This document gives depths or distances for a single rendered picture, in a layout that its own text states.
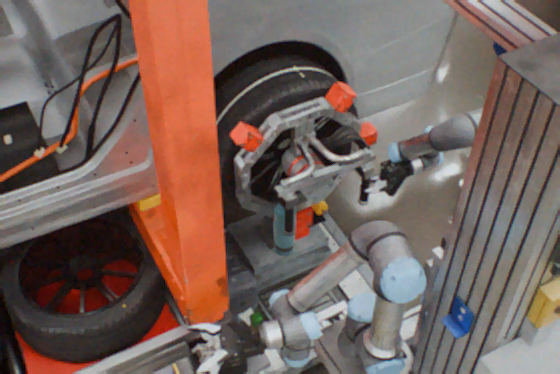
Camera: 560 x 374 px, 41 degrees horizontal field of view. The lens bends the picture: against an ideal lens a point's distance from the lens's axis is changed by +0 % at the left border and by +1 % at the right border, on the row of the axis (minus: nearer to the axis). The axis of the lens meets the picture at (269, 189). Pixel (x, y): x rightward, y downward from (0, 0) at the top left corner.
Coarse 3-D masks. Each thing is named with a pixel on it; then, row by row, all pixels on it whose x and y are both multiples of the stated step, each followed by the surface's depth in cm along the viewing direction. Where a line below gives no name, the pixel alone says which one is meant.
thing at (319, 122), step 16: (256, 128) 287; (320, 128) 327; (336, 128) 315; (272, 144) 300; (272, 160) 308; (256, 176) 308; (272, 176) 315; (288, 176) 329; (256, 192) 315; (272, 192) 320
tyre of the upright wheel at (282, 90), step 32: (256, 64) 293; (288, 64) 293; (320, 64) 308; (224, 96) 291; (256, 96) 283; (288, 96) 282; (320, 96) 291; (224, 128) 287; (224, 160) 289; (224, 192) 302
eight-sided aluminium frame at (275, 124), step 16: (288, 112) 282; (304, 112) 282; (320, 112) 285; (336, 112) 289; (272, 128) 278; (288, 128) 282; (352, 144) 307; (240, 160) 285; (256, 160) 285; (240, 176) 288; (336, 176) 317; (240, 192) 295; (256, 208) 305; (272, 208) 311
